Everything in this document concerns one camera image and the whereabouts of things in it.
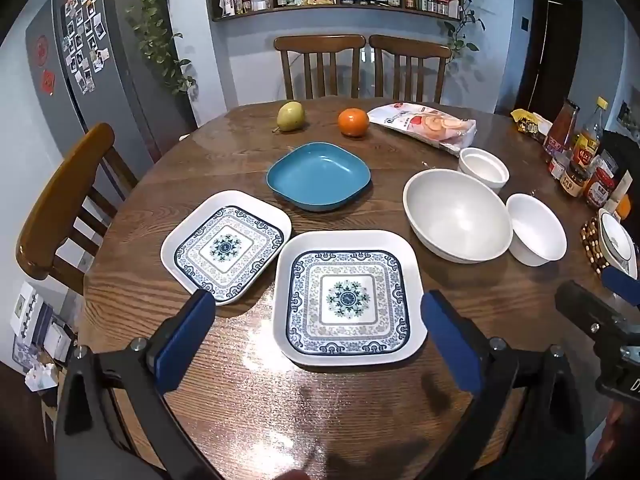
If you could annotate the green pear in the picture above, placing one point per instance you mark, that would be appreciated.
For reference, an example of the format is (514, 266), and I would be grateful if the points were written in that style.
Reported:
(291, 117)

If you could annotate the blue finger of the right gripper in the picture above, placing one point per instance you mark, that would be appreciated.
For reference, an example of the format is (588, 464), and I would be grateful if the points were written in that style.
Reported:
(618, 281)

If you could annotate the small white ramekin bowl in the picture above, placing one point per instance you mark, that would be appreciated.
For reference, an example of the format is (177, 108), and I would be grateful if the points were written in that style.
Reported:
(485, 167)

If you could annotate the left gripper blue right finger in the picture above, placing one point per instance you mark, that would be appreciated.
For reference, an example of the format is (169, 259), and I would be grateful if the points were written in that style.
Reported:
(459, 342)

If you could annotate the white snack bag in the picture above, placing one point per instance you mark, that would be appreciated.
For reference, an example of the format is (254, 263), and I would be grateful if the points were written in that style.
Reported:
(426, 124)

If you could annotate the vinegar bottle yellow cap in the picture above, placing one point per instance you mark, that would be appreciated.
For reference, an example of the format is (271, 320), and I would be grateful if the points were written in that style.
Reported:
(588, 139)

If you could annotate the side wooden chair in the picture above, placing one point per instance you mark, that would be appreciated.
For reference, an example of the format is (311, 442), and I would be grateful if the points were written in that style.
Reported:
(51, 222)

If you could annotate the right back wooden chair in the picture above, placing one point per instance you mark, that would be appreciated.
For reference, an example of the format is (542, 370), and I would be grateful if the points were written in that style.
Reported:
(404, 59)

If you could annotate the orange fruit behind jars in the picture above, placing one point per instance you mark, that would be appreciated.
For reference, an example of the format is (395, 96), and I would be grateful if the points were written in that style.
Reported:
(623, 208)

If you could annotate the large white bowl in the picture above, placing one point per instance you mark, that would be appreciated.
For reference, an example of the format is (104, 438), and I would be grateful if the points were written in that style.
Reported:
(457, 217)

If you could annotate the patterned square plate on trivet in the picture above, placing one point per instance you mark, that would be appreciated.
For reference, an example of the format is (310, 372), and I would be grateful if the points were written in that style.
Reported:
(616, 244)

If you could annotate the boxes on floor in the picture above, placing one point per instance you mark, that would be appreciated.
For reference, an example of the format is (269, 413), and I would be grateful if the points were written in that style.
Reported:
(42, 340)

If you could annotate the blue square dish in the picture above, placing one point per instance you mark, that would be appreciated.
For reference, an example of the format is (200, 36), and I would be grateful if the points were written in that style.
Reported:
(318, 176)

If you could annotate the brown paste jar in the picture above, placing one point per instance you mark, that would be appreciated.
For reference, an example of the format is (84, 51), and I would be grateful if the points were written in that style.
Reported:
(574, 179)

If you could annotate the wooden bead trivet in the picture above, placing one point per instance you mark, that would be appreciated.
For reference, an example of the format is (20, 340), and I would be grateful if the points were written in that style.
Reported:
(589, 234)

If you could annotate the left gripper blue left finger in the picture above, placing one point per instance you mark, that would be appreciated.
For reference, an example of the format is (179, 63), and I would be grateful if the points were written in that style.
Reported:
(178, 339)

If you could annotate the yellow snack packet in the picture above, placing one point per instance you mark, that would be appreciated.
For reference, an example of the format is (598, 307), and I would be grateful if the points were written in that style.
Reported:
(531, 123)

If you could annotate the hanging green vine plant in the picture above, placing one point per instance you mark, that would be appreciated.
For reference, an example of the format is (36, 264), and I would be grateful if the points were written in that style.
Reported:
(150, 23)

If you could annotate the small blue patterned square plate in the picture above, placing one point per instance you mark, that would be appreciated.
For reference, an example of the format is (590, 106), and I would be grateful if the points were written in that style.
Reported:
(225, 244)

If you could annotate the small clear white-lid jar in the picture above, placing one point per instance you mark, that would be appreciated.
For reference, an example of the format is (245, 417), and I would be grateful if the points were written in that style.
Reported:
(557, 166)

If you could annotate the person's right hand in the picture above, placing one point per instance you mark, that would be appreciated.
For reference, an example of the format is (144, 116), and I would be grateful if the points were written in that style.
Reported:
(611, 432)

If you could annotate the grey refrigerator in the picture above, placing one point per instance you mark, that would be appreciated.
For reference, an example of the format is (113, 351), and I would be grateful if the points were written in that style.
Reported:
(87, 68)

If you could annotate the orange tangerine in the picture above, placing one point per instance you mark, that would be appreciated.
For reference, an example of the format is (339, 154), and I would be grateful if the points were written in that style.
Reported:
(353, 122)

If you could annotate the medium white bowl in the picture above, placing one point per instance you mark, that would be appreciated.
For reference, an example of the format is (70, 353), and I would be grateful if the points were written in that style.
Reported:
(538, 234)

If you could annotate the red sauce bottle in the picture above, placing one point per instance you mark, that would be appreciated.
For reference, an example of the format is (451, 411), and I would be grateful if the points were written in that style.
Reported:
(561, 129)

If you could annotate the red lid chili jar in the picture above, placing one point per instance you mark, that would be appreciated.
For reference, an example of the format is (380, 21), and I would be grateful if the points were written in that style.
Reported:
(599, 188)

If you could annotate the left back wooden chair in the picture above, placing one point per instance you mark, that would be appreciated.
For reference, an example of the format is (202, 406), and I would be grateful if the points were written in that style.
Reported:
(319, 53)

